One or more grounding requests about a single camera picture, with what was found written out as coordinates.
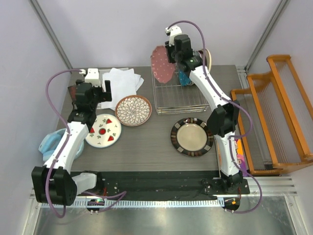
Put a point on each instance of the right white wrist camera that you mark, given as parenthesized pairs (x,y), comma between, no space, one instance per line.
(172,32)

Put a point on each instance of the white cloth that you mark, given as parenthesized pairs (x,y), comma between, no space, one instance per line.
(123,83)

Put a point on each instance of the slotted cable duct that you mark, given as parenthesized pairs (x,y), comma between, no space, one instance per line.
(123,204)

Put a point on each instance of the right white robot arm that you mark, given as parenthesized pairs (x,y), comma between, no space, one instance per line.
(224,112)

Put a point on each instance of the metal wire dish rack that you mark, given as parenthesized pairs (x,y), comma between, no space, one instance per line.
(172,98)

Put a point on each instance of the teal polka dot plate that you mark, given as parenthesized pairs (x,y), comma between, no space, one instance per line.
(184,79)

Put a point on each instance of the light blue headphones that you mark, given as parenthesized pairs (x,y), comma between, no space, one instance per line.
(50,143)

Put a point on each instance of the dark brown book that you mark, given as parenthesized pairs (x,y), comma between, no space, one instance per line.
(72,92)

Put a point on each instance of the grey striped plate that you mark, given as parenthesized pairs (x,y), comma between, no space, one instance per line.
(197,53)

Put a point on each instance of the pink polka dot plate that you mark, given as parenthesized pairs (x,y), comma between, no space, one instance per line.
(162,69)

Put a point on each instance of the mesh zipper pouch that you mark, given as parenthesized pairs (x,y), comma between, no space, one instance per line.
(102,71)

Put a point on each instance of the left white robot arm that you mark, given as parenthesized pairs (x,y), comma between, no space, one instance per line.
(52,182)

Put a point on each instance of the cream plate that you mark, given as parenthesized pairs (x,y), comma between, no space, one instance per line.
(208,58)

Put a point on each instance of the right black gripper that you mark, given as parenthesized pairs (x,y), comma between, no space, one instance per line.
(168,49)

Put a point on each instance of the black rimmed beige plate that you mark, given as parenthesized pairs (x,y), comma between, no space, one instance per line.
(191,137)

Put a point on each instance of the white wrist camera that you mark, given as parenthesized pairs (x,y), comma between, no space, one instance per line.
(172,32)
(91,76)

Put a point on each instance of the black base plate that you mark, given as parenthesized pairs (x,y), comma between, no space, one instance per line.
(165,185)

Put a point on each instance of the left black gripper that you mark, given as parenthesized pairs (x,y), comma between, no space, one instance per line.
(104,96)

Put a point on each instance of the orange wooden rack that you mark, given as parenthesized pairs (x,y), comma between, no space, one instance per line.
(282,138)

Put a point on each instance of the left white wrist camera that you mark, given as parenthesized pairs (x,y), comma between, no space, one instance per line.
(91,76)

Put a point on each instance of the white watermelon pattern plate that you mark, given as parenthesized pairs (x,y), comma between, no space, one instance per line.
(105,131)

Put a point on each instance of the brown floral pattern plate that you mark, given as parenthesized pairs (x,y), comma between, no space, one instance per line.
(133,110)

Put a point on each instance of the orange Roald Dahl book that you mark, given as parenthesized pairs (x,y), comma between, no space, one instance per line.
(240,156)

